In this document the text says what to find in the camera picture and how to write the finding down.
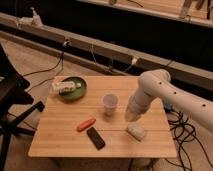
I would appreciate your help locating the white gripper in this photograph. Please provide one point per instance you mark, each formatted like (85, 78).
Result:
(131, 116)

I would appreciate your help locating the green plate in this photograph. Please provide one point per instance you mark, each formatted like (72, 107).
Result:
(77, 93)

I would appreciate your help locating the clear plastic cup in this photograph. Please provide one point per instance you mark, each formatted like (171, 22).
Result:
(110, 102)

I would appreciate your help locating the white sponge block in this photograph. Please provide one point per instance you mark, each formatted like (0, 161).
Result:
(136, 130)

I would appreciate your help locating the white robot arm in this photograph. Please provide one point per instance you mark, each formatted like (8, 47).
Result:
(156, 84)

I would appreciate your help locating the black office chair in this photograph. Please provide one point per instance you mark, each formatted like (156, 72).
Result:
(13, 91)

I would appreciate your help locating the orange carrot toy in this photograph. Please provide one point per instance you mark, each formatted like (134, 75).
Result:
(82, 126)

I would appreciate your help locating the metal rail beam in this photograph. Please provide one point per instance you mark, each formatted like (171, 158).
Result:
(146, 61)

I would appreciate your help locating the white crumpled object on plate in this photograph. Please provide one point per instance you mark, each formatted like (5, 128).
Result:
(66, 87)

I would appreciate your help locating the black eraser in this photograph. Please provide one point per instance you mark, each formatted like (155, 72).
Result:
(96, 139)

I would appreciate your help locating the wooden table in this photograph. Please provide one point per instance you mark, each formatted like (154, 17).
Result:
(56, 135)

